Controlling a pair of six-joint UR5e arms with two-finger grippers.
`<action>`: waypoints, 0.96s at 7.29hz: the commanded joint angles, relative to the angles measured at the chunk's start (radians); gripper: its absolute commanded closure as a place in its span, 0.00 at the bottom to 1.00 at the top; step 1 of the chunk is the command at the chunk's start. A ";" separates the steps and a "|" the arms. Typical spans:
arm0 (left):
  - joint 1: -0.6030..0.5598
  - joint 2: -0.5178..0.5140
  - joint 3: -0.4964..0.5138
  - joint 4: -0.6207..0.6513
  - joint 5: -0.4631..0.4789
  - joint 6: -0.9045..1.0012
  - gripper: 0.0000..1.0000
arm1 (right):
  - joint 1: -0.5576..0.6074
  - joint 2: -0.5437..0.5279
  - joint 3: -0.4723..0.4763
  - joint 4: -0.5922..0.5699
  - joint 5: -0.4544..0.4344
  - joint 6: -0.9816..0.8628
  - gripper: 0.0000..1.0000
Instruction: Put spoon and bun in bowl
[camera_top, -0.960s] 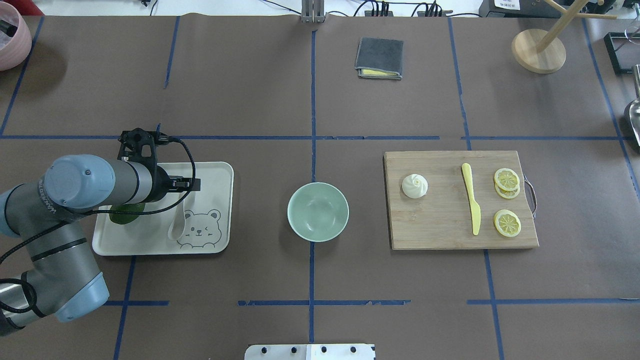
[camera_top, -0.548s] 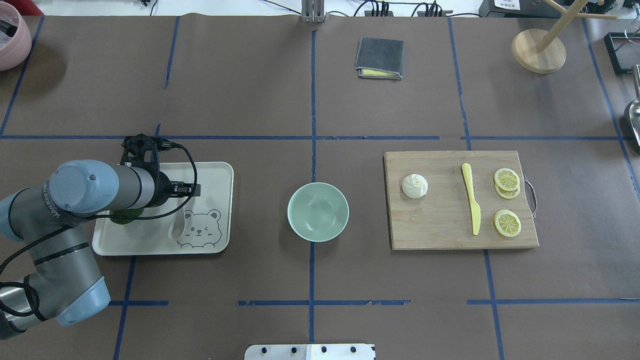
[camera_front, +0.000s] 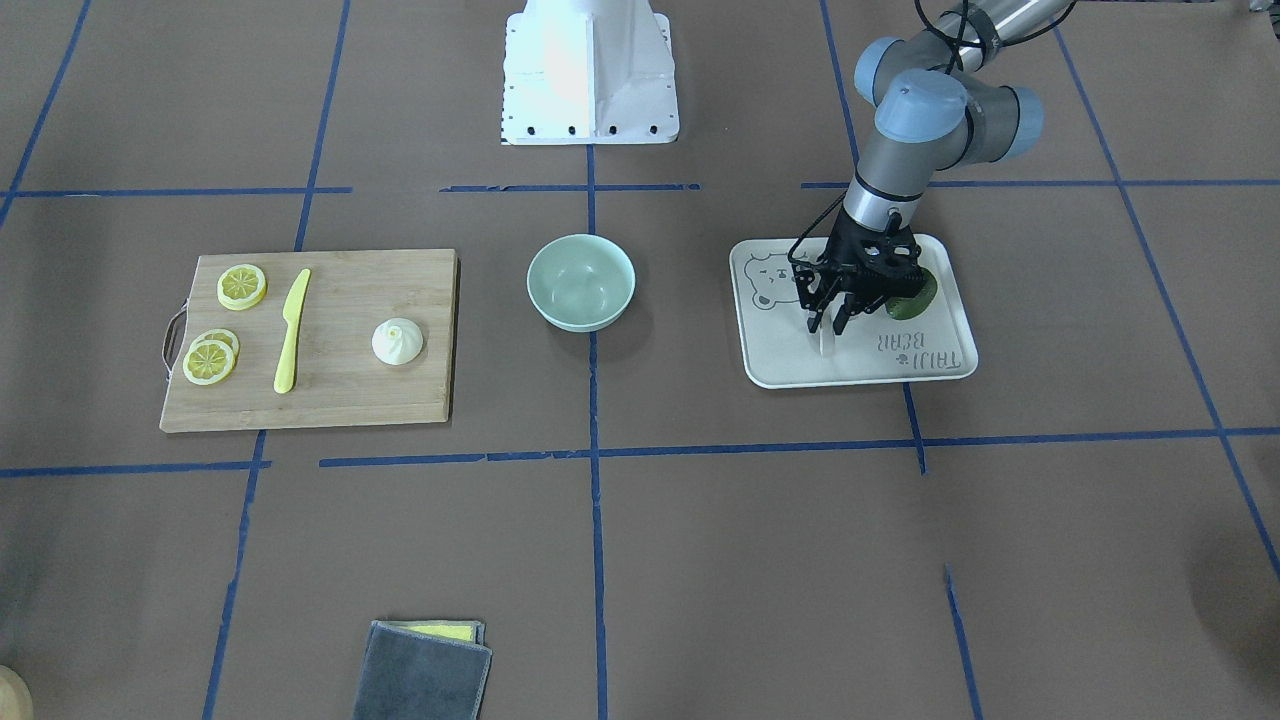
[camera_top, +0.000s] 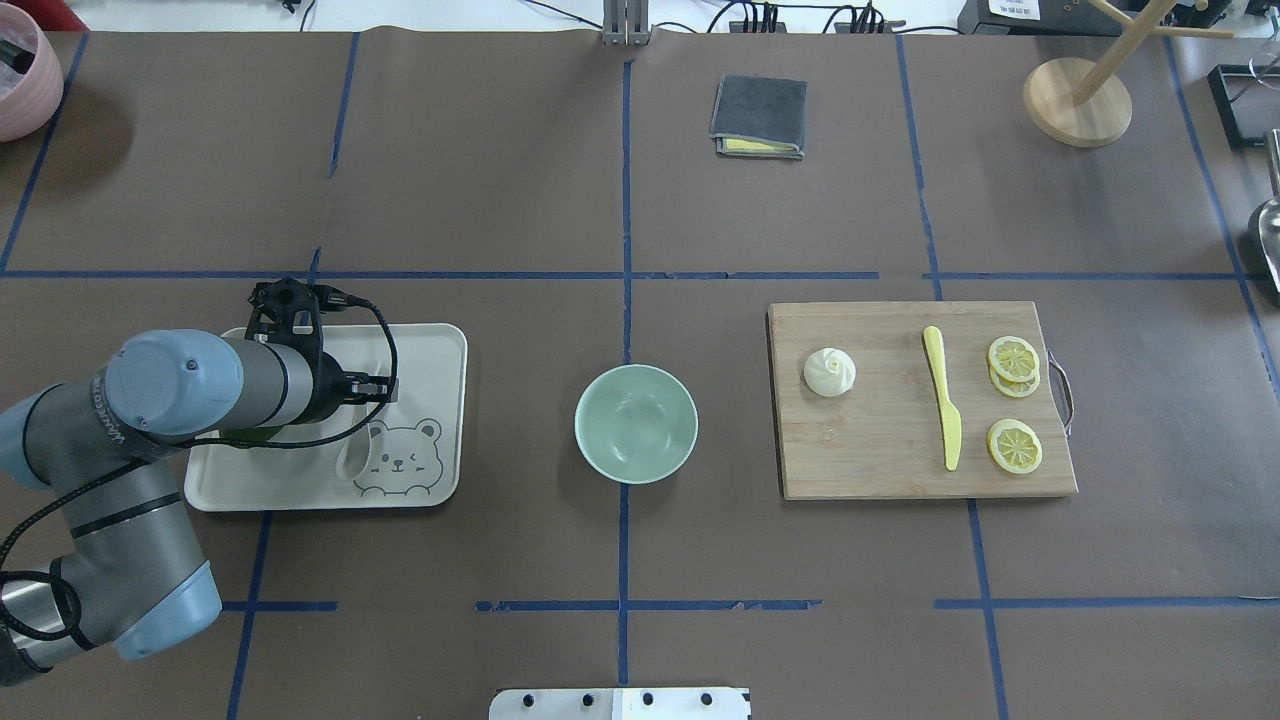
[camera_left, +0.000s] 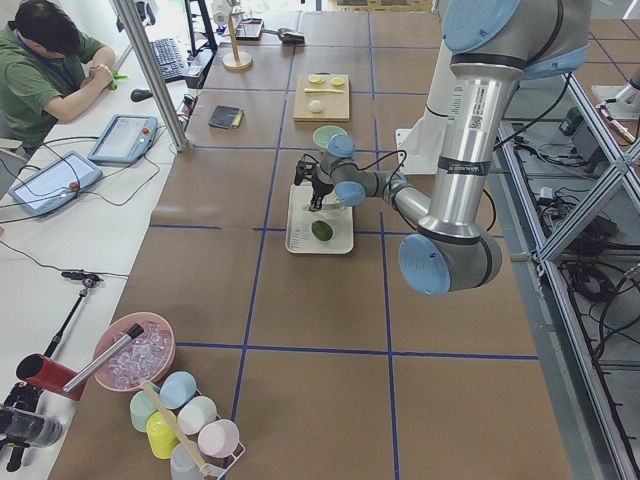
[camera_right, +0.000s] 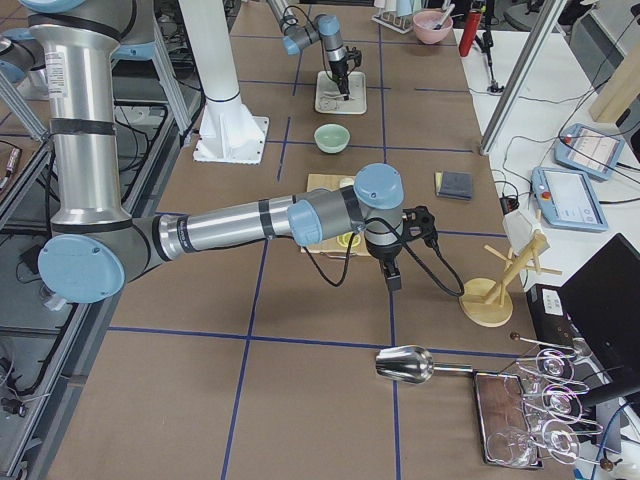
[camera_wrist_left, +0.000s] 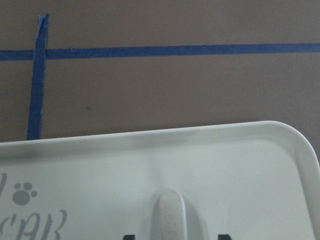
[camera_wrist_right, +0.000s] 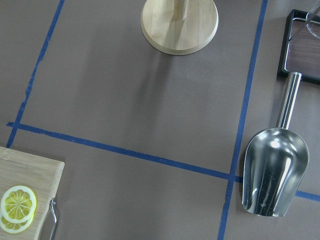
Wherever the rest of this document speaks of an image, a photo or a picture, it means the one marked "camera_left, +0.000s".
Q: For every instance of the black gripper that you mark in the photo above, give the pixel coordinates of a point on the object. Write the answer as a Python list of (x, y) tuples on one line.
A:
[(320, 188)]

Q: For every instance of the white spoon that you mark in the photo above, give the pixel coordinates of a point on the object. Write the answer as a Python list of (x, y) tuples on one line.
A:
[(326, 207)]

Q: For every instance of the white bun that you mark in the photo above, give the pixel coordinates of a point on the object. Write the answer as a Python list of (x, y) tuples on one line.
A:
[(315, 106)]

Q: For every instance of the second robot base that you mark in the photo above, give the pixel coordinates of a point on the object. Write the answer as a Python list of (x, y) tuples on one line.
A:
[(619, 102)]

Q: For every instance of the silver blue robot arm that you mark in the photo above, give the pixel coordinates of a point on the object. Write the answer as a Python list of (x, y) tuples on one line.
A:
[(493, 45)]

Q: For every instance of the light green bowl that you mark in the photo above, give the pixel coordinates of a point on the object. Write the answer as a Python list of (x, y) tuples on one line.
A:
[(322, 135)]

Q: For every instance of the pink bowl with ice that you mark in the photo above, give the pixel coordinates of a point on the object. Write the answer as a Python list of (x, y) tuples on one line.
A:
[(147, 357)]

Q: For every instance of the green avocado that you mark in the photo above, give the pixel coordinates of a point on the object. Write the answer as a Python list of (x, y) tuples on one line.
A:
[(322, 231)]

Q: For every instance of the white plastic tray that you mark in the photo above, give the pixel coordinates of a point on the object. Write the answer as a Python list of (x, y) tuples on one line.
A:
[(299, 238)]

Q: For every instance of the wooden cutting board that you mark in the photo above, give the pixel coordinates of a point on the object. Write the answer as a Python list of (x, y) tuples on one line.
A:
[(336, 107)]

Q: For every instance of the yellow plastic knife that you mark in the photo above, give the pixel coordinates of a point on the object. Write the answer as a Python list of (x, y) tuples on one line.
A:
[(323, 91)]

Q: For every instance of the dark sponge with yellow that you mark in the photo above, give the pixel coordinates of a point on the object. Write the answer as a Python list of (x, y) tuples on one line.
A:
[(226, 117)]

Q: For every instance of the lemon slice right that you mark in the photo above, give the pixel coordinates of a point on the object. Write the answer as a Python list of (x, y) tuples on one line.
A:
[(337, 80)]

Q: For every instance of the lemon slice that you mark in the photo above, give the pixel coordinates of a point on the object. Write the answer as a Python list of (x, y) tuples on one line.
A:
[(337, 80), (316, 79)]

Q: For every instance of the lemon slice left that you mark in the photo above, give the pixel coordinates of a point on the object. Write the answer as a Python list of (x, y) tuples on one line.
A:
[(316, 79)]

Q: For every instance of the wooden mug tree stand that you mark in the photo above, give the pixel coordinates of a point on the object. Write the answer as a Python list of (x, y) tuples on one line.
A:
[(236, 60)]

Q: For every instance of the metal scoop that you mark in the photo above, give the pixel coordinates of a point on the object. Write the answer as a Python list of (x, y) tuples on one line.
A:
[(287, 36)]

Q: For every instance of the dark tray with glasses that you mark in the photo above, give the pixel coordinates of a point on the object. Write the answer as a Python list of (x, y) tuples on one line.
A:
[(249, 29)]

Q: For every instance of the far teach pendant tablet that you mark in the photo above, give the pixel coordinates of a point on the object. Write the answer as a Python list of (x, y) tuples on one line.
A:
[(124, 140)]

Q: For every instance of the teach pendant tablet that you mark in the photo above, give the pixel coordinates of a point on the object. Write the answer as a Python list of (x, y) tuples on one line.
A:
[(124, 140), (56, 185)]

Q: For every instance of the black computer mouse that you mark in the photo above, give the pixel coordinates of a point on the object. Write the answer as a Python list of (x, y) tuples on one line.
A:
[(138, 95)]

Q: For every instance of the black keyboard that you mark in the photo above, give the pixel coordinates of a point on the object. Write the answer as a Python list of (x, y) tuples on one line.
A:
[(169, 57)]

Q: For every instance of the steel tube with black cap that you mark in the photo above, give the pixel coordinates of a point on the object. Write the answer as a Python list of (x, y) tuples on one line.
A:
[(88, 371)]

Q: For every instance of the blue cup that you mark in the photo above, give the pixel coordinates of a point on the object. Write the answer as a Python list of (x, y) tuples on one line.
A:
[(178, 389)]

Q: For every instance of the white cup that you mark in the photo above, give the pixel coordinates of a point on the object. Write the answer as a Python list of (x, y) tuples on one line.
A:
[(195, 414)]

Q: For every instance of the black selfie stick tripod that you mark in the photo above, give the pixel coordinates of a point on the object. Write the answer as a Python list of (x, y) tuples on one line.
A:
[(88, 280)]

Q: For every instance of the pink cup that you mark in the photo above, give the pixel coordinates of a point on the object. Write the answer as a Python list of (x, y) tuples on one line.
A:
[(219, 439)]

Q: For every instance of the near teach pendant tablet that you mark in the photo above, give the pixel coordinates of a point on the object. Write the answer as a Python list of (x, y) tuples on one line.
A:
[(56, 185)]

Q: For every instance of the green cup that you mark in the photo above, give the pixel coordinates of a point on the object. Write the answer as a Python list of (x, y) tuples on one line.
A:
[(141, 408)]

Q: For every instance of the yellow cup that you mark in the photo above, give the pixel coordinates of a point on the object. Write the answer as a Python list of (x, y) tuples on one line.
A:
[(161, 438)]

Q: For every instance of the wooden rod cup rack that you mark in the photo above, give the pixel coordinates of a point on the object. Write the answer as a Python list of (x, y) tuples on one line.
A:
[(205, 469)]

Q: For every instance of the clear grey cup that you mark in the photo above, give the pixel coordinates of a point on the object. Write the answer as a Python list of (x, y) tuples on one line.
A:
[(182, 466)]

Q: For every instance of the person in green shirt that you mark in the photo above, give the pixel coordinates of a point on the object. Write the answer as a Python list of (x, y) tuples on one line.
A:
[(51, 72)]

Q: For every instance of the red bottle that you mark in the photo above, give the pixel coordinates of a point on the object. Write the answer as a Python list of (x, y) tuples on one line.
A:
[(44, 373)]

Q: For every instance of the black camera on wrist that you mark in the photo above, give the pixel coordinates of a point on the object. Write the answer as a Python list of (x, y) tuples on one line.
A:
[(305, 169)]

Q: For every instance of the aluminium frame post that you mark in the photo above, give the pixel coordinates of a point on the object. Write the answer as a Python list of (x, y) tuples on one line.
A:
[(127, 12)]

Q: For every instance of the aluminium frame side cage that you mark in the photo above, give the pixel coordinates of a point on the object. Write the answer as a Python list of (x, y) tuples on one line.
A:
[(570, 195)]

